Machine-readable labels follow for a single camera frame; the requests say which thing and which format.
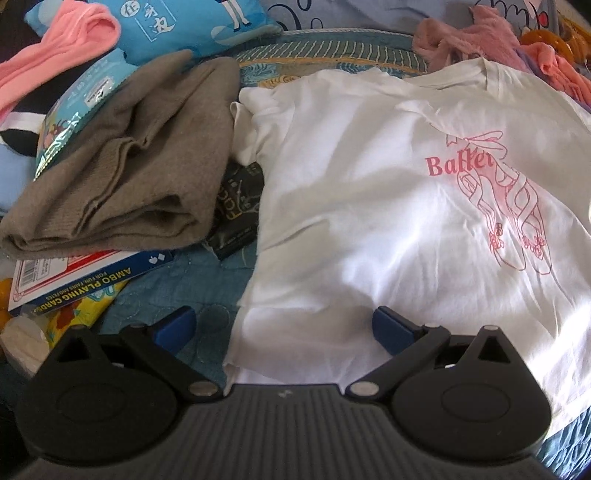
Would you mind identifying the pale wooden block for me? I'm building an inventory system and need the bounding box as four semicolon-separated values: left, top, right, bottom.
0;316;50;378

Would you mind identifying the taupe knit garment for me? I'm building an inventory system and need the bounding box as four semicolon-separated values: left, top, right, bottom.
0;50;241;264

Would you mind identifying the grey printed pillow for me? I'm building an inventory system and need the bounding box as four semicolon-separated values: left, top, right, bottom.
263;0;559;35

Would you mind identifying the yellow snack packet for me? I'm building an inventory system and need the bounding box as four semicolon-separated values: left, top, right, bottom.
44;279;130;348

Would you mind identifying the blue cartoon cushion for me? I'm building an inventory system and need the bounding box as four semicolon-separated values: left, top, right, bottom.
25;0;283;65

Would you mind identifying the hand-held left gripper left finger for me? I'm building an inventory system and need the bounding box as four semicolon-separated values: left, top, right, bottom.
48;306;220;400

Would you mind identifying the pink fluffy jacket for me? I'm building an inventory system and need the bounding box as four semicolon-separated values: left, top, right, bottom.
412;4;532;75

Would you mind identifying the teal foil snack packet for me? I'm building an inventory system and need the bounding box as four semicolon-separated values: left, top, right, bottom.
34;48;139;182

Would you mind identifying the blue playing card box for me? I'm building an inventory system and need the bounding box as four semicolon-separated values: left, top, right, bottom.
7;249;175;318

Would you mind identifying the black printed packet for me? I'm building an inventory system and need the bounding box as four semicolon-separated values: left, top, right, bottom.
205;161;267;261

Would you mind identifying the orange fox plush toy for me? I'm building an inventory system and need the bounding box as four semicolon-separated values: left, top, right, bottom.
522;28;578;58

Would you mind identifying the salmon pink garment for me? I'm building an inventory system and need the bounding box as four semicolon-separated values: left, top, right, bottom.
531;41;591;112
0;0;122;112

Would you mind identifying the light blue cloth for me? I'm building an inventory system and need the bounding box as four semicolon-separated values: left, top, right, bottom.
0;148;38;219

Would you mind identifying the white printed t-shirt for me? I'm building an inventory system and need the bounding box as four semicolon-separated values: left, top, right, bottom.
224;58;591;437

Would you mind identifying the blue patterned quilted mat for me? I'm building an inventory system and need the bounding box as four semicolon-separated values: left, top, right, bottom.
97;30;591;472

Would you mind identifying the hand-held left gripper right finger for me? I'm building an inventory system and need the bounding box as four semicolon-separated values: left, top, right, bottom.
346;305;527;398

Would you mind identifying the black clothing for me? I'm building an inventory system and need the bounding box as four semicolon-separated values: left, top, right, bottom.
0;90;52;156

